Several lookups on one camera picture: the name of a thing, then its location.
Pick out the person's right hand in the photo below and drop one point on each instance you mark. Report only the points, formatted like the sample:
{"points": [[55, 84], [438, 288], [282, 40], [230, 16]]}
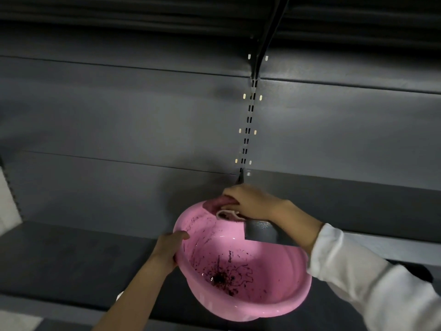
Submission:
{"points": [[255, 203]]}

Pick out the person's left hand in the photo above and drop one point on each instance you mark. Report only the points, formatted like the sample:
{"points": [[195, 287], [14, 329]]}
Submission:
{"points": [[165, 249]]}

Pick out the person's left thumb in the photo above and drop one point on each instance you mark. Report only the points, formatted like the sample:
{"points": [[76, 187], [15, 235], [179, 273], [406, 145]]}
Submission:
{"points": [[180, 235]]}

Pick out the person's right fingers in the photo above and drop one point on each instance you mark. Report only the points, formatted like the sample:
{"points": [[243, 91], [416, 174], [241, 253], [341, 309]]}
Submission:
{"points": [[231, 194]]}

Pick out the pink cleaning cloth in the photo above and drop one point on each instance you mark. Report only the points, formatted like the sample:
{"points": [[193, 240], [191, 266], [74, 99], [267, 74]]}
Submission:
{"points": [[217, 205]]}

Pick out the pink plastic basin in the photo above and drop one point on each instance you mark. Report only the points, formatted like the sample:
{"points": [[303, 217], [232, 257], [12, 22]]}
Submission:
{"points": [[262, 272]]}

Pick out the person's left forearm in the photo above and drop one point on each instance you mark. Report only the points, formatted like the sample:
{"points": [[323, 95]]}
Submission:
{"points": [[132, 296]]}

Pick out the person's right forearm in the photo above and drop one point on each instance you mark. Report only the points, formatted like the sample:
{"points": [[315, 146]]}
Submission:
{"points": [[361, 272]]}

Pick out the slotted metal shelf upright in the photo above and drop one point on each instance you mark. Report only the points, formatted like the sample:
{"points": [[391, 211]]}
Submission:
{"points": [[248, 127]]}

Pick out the dark grey metal shelf board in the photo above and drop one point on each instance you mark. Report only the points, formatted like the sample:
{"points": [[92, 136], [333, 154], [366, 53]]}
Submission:
{"points": [[69, 261]]}

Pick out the white side panel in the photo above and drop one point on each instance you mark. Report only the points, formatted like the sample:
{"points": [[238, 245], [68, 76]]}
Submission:
{"points": [[7, 203]]}

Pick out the dark overhead shelf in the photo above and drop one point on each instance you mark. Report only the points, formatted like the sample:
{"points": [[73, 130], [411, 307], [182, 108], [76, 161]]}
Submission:
{"points": [[137, 12]]}

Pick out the black shelf bracket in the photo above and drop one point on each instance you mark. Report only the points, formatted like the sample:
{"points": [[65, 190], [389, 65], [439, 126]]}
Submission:
{"points": [[270, 27]]}

